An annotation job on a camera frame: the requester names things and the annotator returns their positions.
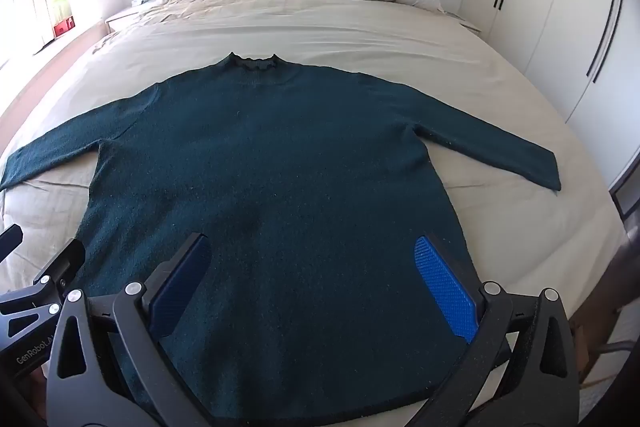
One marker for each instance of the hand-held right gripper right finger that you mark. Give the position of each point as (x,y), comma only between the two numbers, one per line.
(445,292)

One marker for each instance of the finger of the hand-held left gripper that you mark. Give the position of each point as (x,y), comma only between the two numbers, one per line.
(10,244)
(62,264)

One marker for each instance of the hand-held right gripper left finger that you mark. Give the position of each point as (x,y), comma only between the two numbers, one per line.
(182,277)

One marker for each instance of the dark teal knit sweater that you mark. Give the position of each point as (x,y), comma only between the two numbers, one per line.
(275,167)

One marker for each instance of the red box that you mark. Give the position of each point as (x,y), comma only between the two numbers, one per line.
(64,27)

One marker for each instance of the white nightstand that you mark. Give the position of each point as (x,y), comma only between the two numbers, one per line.
(127,14)

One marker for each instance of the bed with beige sheet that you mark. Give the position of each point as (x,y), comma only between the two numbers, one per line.
(350,37)

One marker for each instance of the white wardrobe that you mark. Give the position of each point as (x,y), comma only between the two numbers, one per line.
(550,7)

